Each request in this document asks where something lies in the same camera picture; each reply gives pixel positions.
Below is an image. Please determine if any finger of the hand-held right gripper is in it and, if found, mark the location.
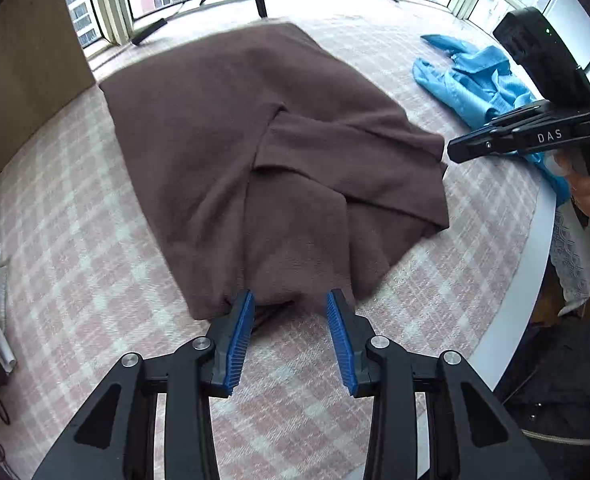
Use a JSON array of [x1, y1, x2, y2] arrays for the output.
[[447, 100, 556, 163]]

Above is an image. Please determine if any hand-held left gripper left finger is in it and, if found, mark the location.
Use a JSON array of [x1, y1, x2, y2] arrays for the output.
[[32, 289, 256, 480]]

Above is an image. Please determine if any white patterned cloth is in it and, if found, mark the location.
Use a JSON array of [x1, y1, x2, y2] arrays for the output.
[[549, 205, 590, 317]]

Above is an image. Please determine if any pink plaid blanket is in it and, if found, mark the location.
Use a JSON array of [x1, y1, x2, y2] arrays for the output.
[[0, 10, 550, 480]]

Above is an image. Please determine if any blue garment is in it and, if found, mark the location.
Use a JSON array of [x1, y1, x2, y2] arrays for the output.
[[412, 34, 570, 206]]

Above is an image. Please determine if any white window frame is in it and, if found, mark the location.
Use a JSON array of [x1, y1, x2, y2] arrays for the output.
[[60, 0, 590, 61]]

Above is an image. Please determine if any person's black jacket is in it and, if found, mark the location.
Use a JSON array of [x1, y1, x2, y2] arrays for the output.
[[495, 317, 590, 480]]

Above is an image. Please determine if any black inline cable remote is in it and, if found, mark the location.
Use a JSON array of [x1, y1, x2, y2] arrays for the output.
[[131, 17, 168, 47]]

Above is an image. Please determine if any person's right hand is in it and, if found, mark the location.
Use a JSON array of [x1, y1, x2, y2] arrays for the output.
[[555, 150, 590, 221]]

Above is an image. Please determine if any brown sweater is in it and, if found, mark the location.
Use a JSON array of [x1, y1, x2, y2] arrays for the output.
[[97, 22, 450, 321]]

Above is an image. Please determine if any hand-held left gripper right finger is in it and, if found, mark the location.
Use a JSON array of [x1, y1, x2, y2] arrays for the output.
[[325, 289, 553, 480]]

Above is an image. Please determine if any large wooden board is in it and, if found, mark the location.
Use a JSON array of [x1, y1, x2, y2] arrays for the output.
[[0, 0, 96, 196]]

